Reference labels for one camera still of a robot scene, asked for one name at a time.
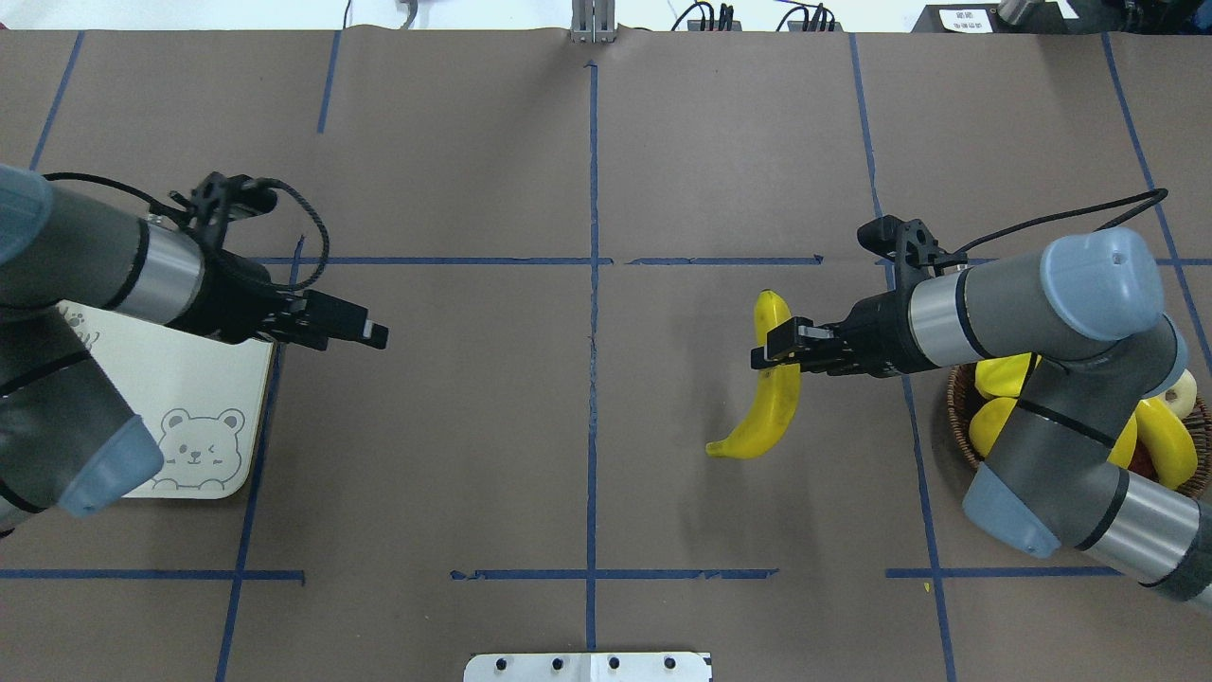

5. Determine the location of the yellow star fruit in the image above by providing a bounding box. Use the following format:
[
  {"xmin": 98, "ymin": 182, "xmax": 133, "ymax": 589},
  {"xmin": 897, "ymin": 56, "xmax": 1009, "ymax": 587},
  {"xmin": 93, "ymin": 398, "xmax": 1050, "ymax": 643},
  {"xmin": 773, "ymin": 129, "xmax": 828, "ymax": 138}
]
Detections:
[{"xmin": 967, "ymin": 397, "xmax": 1139, "ymax": 469}]

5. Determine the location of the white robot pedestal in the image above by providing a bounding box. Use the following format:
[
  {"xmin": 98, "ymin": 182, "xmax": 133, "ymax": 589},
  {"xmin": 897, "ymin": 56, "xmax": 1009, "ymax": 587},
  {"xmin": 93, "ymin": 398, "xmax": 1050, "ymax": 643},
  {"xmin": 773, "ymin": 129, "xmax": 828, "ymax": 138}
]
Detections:
[{"xmin": 462, "ymin": 651, "xmax": 715, "ymax": 681}]

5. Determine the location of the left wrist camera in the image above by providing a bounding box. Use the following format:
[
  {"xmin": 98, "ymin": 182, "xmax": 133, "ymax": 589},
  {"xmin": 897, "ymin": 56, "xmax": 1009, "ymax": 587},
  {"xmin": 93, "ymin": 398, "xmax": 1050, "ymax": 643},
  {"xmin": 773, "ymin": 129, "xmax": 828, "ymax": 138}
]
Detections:
[{"xmin": 168, "ymin": 171, "xmax": 278, "ymax": 250}]

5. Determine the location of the wicker fruit basket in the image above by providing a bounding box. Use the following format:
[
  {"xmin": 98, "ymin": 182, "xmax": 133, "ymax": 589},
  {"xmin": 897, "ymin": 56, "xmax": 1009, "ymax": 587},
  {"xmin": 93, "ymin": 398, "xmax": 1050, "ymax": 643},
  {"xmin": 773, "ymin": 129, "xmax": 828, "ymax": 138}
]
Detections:
[{"xmin": 945, "ymin": 363, "xmax": 1210, "ymax": 499}]

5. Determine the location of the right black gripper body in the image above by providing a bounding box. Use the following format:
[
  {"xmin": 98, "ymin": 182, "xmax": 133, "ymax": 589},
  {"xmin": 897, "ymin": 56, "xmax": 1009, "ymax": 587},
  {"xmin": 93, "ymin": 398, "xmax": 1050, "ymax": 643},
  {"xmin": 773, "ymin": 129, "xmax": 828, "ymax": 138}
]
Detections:
[{"xmin": 814, "ymin": 294, "xmax": 915, "ymax": 377}]

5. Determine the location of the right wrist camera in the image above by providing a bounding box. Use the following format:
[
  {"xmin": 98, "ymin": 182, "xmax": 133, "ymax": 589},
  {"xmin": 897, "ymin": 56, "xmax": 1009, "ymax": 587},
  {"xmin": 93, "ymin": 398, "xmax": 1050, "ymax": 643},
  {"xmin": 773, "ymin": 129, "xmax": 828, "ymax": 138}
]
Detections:
[{"xmin": 856, "ymin": 214, "xmax": 970, "ymax": 288}]

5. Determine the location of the white bear tray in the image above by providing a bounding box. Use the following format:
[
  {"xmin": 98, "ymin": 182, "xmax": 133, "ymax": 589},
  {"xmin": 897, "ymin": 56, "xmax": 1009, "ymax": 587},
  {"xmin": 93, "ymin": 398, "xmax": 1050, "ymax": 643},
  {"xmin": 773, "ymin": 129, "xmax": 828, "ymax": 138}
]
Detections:
[{"xmin": 57, "ymin": 300, "xmax": 276, "ymax": 500}]

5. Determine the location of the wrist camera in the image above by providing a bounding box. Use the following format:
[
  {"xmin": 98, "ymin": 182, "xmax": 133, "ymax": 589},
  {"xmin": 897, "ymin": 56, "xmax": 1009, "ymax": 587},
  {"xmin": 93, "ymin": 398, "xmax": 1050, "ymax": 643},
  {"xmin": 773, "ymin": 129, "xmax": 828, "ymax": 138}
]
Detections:
[
  {"xmin": 168, "ymin": 171, "xmax": 278, "ymax": 250},
  {"xmin": 856, "ymin": 214, "xmax": 970, "ymax": 288}
]

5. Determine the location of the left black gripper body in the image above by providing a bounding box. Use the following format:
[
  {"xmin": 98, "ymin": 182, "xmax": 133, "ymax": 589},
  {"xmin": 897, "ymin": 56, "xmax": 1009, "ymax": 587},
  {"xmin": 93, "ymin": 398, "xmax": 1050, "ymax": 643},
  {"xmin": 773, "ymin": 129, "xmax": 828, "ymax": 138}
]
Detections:
[{"xmin": 204, "ymin": 250, "xmax": 328, "ymax": 350}]

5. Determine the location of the aluminium frame post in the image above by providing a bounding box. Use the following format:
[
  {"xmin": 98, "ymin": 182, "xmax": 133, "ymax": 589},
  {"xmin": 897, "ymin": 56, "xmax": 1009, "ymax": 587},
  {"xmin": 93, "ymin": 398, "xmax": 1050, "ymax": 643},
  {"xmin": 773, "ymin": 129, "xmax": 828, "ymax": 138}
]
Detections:
[{"xmin": 570, "ymin": 0, "xmax": 618, "ymax": 45}]

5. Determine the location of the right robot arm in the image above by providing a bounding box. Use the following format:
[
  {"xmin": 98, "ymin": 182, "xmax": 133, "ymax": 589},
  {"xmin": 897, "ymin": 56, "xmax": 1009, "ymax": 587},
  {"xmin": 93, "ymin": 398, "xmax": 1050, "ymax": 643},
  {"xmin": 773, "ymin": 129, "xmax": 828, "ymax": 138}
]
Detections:
[{"xmin": 751, "ymin": 216, "xmax": 1210, "ymax": 611}]

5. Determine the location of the pink apple back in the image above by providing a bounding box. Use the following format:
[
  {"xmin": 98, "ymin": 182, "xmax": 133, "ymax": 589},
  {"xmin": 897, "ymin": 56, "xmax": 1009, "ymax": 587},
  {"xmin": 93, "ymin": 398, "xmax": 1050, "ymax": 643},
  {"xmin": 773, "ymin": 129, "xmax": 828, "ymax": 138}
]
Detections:
[{"xmin": 1159, "ymin": 368, "xmax": 1197, "ymax": 420}]

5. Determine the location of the yellow banana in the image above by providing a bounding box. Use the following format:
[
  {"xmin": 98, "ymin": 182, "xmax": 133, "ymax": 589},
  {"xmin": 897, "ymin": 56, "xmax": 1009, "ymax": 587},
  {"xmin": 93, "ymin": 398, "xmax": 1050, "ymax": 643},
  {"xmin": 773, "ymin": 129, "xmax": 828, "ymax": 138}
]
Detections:
[
  {"xmin": 705, "ymin": 290, "xmax": 801, "ymax": 460},
  {"xmin": 1134, "ymin": 397, "xmax": 1197, "ymax": 491},
  {"xmin": 973, "ymin": 353, "xmax": 1040, "ymax": 401}
]

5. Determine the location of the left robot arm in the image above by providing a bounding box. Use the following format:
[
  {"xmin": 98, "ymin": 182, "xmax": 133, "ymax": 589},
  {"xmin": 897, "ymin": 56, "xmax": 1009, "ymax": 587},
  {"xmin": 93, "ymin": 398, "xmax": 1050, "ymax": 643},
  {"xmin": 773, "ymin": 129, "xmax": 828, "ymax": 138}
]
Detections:
[{"xmin": 2, "ymin": 165, "xmax": 389, "ymax": 535}]

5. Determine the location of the black power box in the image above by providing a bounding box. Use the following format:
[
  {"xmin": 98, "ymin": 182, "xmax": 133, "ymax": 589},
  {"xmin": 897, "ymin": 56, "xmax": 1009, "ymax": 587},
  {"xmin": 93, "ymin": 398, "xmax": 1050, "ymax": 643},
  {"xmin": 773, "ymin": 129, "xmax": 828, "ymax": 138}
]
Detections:
[{"xmin": 910, "ymin": 1, "xmax": 1070, "ymax": 35}]

